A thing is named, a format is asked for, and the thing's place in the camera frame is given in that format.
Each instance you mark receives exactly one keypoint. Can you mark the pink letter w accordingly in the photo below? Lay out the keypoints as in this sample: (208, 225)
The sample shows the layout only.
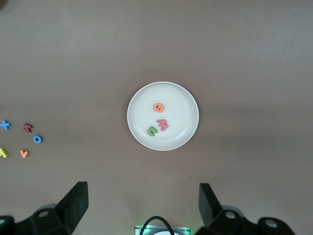
(163, 125)

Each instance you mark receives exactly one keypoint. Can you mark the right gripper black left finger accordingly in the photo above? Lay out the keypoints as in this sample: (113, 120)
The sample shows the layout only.
(75, 203)

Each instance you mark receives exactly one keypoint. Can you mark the orange letter v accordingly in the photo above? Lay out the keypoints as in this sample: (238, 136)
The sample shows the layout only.
(24, 154)

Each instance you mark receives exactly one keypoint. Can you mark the brown paper table cover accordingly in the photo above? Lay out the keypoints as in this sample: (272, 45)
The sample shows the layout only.
(244, 73)

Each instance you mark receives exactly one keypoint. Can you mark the orange letter O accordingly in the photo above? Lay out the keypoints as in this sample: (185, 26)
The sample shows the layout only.
(156, 105)

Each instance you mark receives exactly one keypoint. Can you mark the beige brown plate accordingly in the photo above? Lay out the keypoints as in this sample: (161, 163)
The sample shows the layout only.
(181, 105)

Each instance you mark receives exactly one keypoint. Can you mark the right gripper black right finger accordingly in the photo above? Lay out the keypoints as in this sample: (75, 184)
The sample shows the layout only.
(209, 205)

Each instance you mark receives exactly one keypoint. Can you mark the green letter u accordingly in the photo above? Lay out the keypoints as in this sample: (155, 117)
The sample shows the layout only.
(150, 132)

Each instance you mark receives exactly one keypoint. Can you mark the blue letter o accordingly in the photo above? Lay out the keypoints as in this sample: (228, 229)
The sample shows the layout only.
(34, 139)

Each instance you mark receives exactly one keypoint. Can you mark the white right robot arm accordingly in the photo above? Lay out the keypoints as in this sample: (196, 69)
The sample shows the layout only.
(163, 233)

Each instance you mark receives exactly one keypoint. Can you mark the blue letter x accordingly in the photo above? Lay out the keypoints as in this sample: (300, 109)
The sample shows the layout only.
(5, 124)

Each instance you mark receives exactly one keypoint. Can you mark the dark red letter h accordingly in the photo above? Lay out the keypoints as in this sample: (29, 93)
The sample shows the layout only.
(27, 127)

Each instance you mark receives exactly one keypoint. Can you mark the yellow letter k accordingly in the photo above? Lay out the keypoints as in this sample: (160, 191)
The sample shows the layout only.
(3, 153)

